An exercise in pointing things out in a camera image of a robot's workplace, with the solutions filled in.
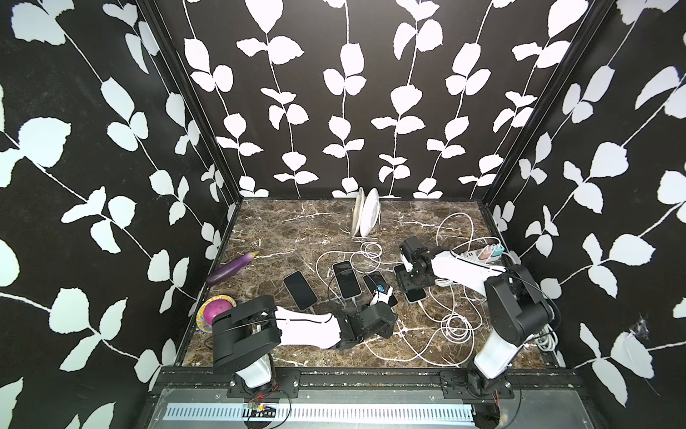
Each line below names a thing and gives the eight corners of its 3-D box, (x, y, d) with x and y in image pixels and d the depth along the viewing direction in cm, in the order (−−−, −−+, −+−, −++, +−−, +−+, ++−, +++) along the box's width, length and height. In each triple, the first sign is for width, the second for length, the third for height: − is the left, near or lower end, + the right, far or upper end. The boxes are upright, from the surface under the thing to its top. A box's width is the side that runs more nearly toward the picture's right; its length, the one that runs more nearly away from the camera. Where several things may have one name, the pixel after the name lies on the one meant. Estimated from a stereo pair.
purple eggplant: (210, 287, 95) (206, 283, 92) (207, 279, 97) (203, 275, 94) (260, 259, 103) (258, 254, 100) (256, 252, 105) (254, 247, 102)
